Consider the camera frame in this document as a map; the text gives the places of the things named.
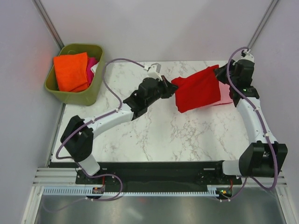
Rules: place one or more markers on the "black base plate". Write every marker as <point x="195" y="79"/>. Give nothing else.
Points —
<point x="158" y="176"/>

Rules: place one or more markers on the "aluminium frame post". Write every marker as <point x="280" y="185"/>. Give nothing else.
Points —
<point x="265" y="18"/>
<point x="48" y="22"/>

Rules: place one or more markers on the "folded pink t-shirt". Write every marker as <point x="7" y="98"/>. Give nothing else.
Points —
<point x="225" y="97"/>

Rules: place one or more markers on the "orange t-shirt in bin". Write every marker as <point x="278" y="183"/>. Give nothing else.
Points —
<point x="70" y="71"/>

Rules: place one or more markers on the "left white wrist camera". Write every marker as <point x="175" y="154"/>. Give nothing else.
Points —
<point x="153" y="71"/>

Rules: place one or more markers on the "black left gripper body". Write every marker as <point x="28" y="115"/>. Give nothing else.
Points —
<point x="160" y="86"/>

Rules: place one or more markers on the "red t-shirt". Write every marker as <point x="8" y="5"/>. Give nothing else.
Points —
<point x="198" y="90"/>

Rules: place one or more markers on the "white garment in bin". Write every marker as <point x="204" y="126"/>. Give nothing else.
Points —
<point x="94" y="68"/>

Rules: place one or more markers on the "aluminium rail front crossbar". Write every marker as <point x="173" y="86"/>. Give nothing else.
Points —
<point x="67" y="177"/>

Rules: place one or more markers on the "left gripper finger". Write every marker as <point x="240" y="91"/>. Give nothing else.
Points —
<point x="168" y="93"/>
<point x="168" y="85"/>

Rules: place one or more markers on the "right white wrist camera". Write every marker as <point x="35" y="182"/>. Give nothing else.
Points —
<point x="246" y="55"/>

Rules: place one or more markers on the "magenta t-shirt in bin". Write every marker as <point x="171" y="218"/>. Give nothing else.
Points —
<point x="90" y="71"/>

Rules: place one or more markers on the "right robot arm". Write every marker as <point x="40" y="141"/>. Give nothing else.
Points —
<point x="264" y="156"/>

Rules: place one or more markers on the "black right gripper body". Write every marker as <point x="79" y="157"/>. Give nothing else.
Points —
<point x="232" y="65"/>

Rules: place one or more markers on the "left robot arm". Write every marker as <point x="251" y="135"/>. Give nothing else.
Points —
<point x="79" y="134"/>

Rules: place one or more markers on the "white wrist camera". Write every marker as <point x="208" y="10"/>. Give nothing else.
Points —
<point x="153" y="71"/>
<point x="246" y="55"/>

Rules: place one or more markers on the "right aluminium frame post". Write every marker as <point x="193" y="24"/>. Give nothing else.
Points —
<point x="265" y="18"/>

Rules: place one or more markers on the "grey slotted cable duct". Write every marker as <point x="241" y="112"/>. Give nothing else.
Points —
<point x="93" y="191"/>

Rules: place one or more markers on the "left aluminium frame post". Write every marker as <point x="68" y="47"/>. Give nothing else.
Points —
<point x="48" y="22"/>

